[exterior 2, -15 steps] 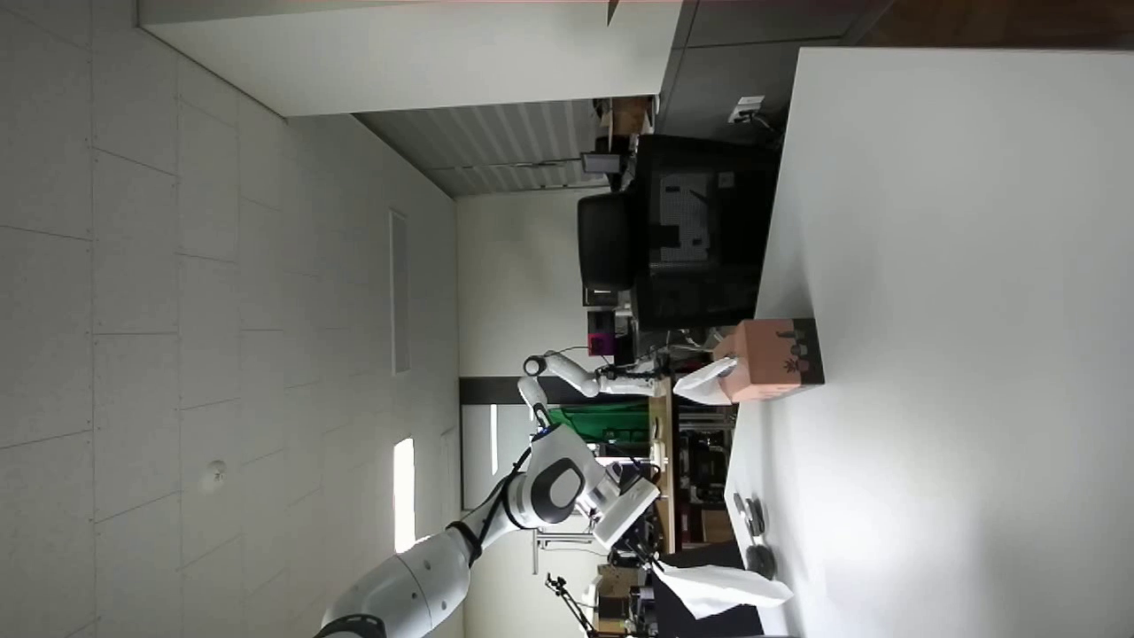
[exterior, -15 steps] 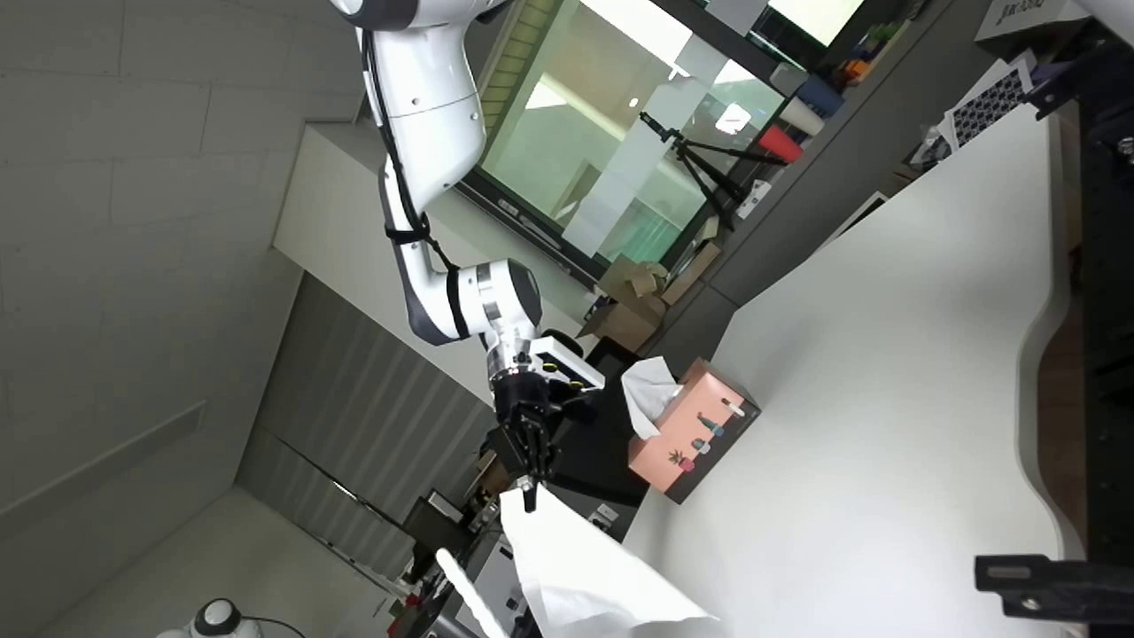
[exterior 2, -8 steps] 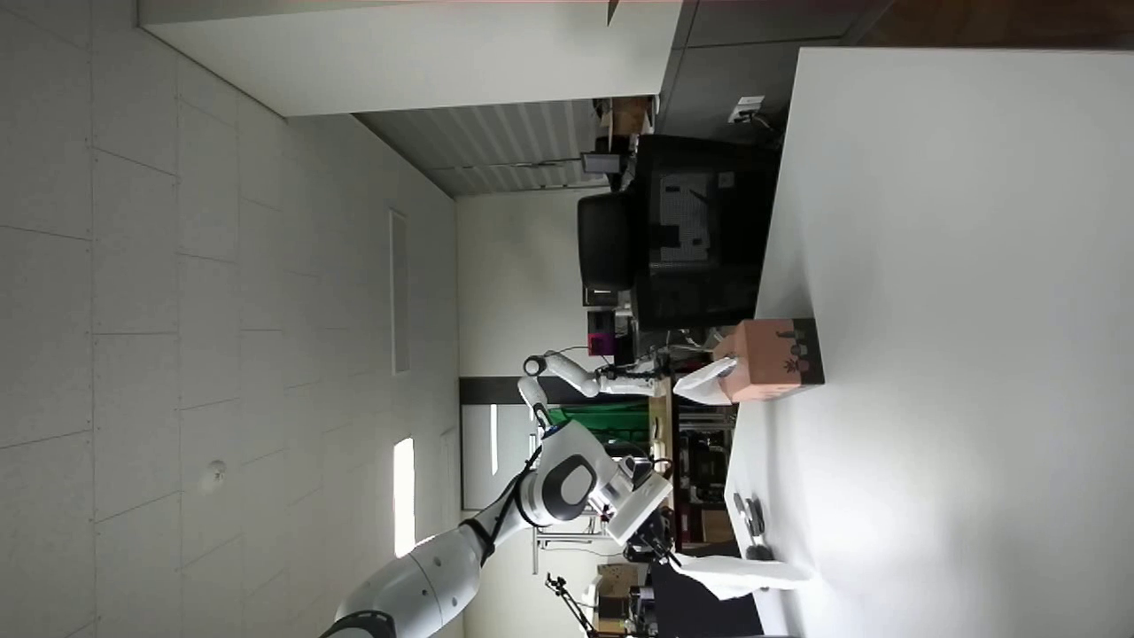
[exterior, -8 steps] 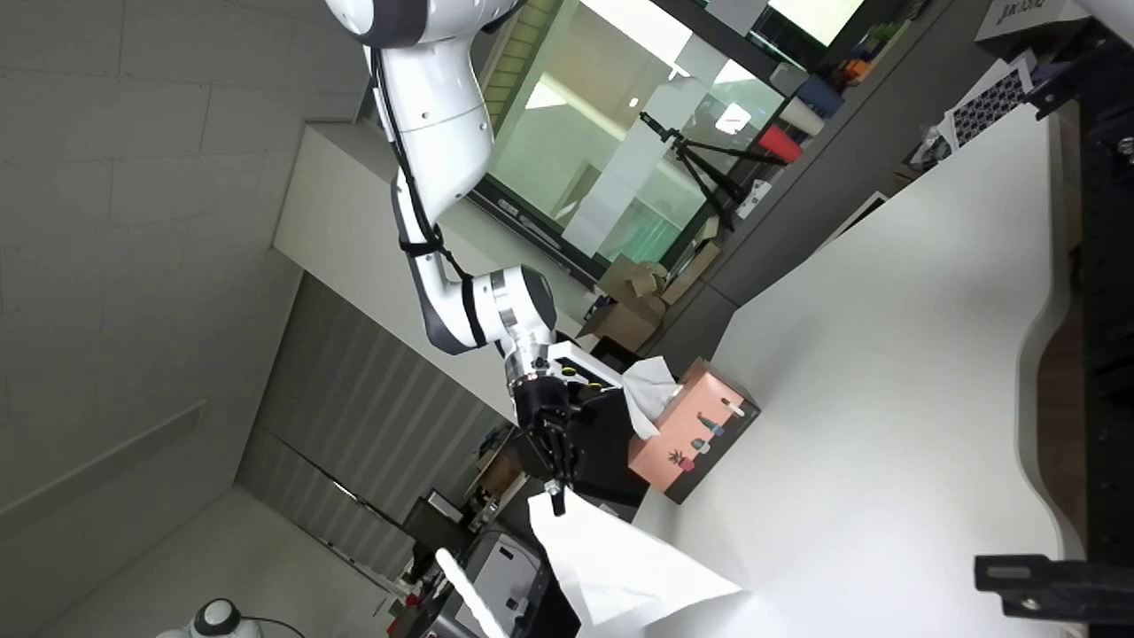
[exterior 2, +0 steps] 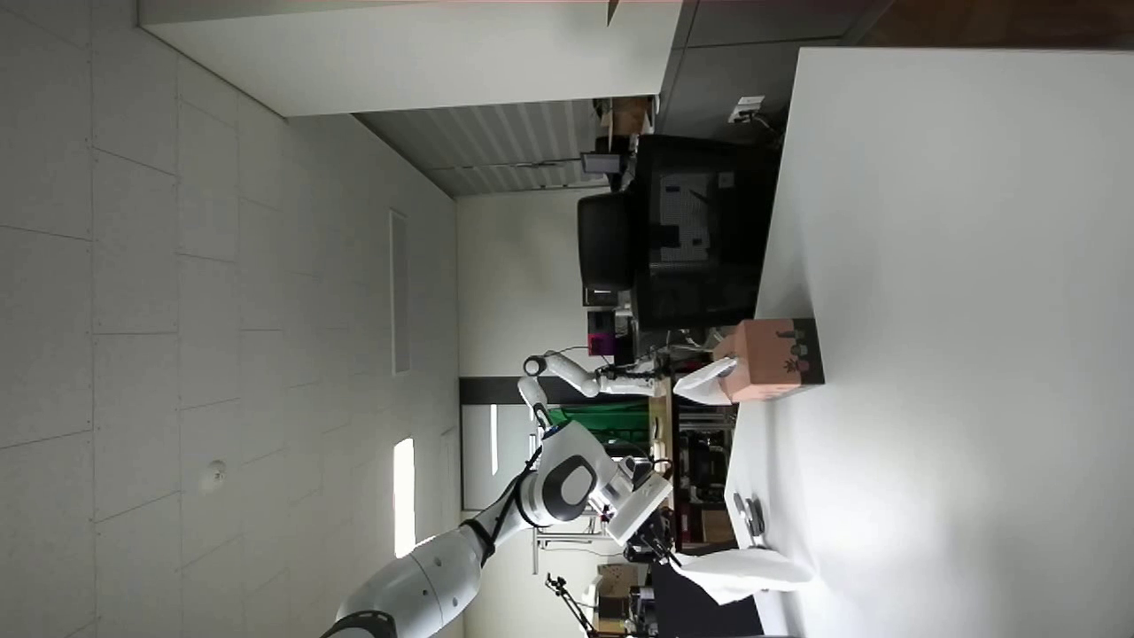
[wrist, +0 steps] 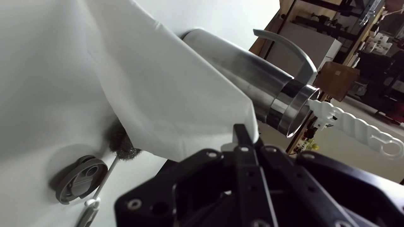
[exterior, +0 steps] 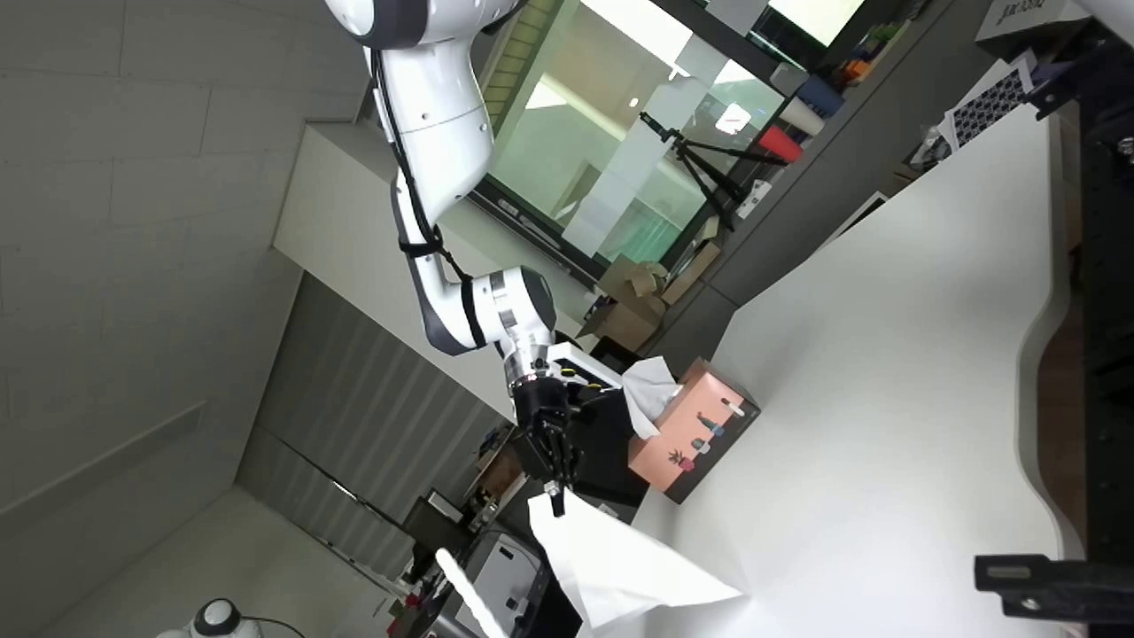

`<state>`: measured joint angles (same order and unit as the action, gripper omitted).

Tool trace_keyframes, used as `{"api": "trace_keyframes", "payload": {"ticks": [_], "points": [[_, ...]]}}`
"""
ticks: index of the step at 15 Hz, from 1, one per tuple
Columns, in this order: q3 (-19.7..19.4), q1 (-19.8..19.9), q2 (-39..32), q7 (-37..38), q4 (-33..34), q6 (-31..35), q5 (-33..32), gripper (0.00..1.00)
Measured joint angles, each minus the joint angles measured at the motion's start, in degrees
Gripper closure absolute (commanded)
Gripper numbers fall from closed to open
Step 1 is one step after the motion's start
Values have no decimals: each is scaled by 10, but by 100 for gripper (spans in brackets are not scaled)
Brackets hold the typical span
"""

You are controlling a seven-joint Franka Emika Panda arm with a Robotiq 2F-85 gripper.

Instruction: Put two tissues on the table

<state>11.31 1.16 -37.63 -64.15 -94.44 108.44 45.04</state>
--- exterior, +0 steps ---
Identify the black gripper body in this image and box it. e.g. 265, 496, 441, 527
512, 366, 584, 456

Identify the white grey device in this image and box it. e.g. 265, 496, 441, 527
473, 534, 548, 638

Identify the orange tissue box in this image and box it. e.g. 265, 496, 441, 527
624, 357, 766, 506

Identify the brown cardboard box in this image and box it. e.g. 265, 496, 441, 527
591, 260, 680, 354

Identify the white light strip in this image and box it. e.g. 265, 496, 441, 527
434, 541, 512, 638

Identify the grey ribbed shutter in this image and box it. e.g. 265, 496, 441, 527
235, 276, 513, 585

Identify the large glass window pane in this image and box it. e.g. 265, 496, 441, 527
476, 0, 819, 271

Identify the black tripod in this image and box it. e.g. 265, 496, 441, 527
636, 111, 782, 227

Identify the dark grey partition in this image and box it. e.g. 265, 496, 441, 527
642, 0, 1006, 372

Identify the small red object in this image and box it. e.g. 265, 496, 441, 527
754, 121, 809, 164

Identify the white perforated box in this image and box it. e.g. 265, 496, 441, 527
935, 58, 1043, 152

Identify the black stand column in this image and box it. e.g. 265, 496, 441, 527
1039, 46, 1134, 560

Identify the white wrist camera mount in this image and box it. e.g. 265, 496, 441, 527
546, 337, 628, 389

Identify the black camera bracket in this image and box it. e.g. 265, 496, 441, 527
972, 548, 1134, 629

